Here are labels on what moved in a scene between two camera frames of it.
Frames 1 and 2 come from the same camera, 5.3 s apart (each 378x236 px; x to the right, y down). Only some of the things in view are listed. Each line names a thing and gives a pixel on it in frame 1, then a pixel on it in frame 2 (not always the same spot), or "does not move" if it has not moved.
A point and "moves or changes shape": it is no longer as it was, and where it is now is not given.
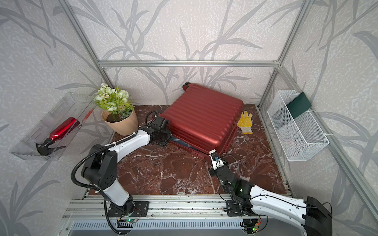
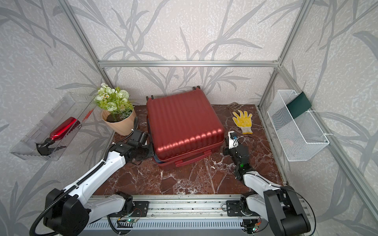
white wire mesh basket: (301, 137) does not move
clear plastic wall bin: (52, 133) does not move
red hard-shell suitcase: (202, 120) moves or changes shape
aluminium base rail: (162, 207) does not move
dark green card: (299, 105) does not move
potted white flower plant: (118, 113) does not move
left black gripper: (169, 133) → (150, 153)
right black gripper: (212, 172) → (226, 151)
